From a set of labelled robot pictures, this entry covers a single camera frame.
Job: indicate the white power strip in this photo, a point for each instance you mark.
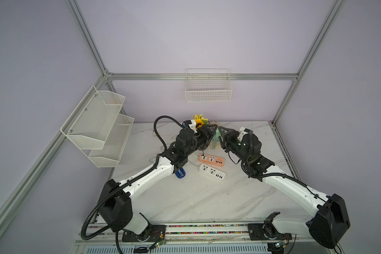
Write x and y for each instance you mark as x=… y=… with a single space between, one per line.
x=212 y=173

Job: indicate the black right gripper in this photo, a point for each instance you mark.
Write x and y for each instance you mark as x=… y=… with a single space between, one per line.
x=228 y=137

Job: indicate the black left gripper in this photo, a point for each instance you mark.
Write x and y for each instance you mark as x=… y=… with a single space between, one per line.
x=210 y=133

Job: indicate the white wire wall basket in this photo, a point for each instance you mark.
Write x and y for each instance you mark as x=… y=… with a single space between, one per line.
x=204 y=85

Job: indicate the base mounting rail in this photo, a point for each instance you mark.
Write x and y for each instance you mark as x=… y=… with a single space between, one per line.
x=194 y=238

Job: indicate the sunflower bouquet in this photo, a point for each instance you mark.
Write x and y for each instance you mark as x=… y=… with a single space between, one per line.
x=200 y=120

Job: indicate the aluminium frame rails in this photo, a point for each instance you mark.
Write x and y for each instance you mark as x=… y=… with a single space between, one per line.
x=17 y=198

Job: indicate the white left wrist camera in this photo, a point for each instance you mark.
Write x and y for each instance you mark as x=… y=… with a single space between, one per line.
x=190 y=124

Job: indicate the orange power strip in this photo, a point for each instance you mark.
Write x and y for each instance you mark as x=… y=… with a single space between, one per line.
x=211 y=160

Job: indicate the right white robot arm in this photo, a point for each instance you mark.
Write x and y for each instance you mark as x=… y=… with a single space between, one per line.
x=327 y=218

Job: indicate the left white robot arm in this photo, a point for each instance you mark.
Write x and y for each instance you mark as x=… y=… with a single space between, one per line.
x=114 y=208

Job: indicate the blue electric shaver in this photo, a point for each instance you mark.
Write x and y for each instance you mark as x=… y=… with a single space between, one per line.
x=180 y=173

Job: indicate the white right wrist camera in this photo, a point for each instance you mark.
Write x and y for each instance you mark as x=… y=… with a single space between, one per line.
x=243 y=131

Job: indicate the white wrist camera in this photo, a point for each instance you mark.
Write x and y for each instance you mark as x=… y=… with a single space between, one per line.
x=243 y=131
x=190 y=124

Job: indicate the green brush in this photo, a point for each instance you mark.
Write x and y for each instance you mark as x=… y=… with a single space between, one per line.
x=216 y=140

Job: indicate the white mesh wall shelf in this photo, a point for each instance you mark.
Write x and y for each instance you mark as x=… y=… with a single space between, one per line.
x=98 y=127

